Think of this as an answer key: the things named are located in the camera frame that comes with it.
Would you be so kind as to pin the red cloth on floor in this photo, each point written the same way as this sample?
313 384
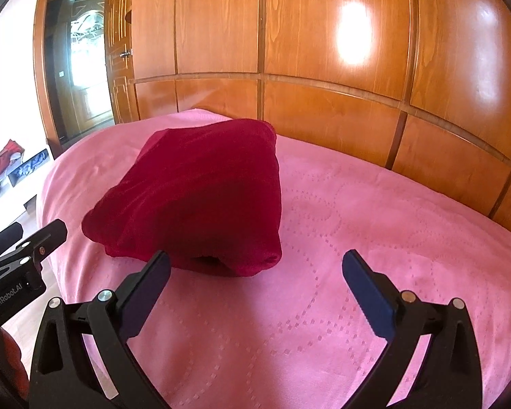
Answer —
7 152

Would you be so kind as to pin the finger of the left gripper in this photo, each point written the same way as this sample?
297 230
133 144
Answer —
10 235
45 241

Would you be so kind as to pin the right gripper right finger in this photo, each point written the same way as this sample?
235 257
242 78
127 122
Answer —
450 375

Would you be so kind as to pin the wooden bedroom door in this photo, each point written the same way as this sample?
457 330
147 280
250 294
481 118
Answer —
70 72

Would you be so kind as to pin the dark red cloth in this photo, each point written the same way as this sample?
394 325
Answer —
208 196

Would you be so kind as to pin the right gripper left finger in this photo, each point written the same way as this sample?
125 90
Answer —
62 375

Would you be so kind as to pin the pink bed cover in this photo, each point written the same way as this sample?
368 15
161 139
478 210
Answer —
294 336

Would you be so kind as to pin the wooden wardrobe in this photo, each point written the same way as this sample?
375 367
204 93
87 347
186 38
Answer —
420 87

